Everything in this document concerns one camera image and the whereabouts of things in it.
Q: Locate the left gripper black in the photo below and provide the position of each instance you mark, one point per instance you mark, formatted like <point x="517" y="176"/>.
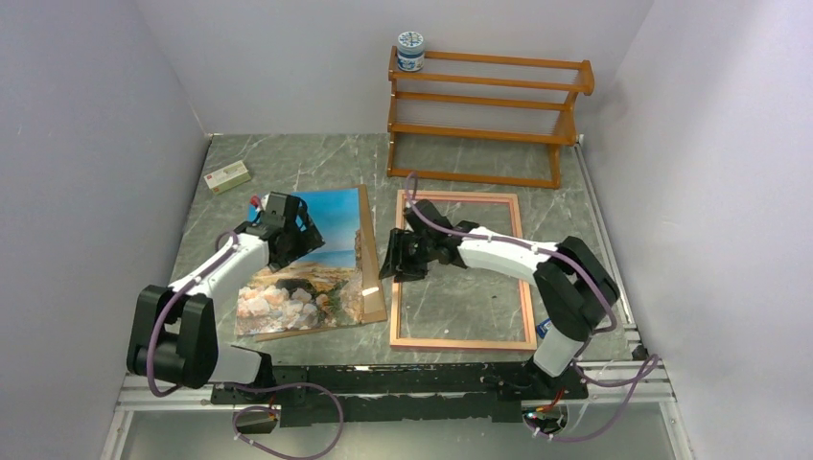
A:
<point x="309" y="241"/>

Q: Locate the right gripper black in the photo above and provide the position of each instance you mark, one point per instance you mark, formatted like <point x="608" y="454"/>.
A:
<point x="397" y="263"/>

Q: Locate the landscape beach photo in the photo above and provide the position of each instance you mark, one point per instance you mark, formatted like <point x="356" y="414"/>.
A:
<point x="305" y="266"/>

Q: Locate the brown frame backing board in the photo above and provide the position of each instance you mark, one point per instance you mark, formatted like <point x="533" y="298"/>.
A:
<point x="371" y="266"/>

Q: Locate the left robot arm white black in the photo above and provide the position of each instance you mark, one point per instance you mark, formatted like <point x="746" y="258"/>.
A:
<point x="174" y="341"/>

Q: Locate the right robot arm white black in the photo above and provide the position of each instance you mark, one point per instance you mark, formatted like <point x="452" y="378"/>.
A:
<point x="577" y="291"/>

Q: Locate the small white green box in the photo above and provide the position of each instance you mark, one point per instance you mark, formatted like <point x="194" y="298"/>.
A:
<point x="227" y="177"/>

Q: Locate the orange wooden rack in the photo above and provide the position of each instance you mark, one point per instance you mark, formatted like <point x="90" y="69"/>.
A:
<point x="522" y="100"/>

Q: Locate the blue white lidded jar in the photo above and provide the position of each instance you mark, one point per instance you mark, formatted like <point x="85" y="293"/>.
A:
<point x="410" y="51"/>

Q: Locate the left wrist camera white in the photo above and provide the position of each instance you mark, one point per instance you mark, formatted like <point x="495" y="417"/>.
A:
<point x="257" y="203"/>

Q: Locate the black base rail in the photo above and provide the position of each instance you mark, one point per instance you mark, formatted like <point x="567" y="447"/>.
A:
<point x="500" y="391"/>

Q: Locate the blue black handled tool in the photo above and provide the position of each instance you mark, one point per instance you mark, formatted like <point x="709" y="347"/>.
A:
<point x="543" y="328"/>

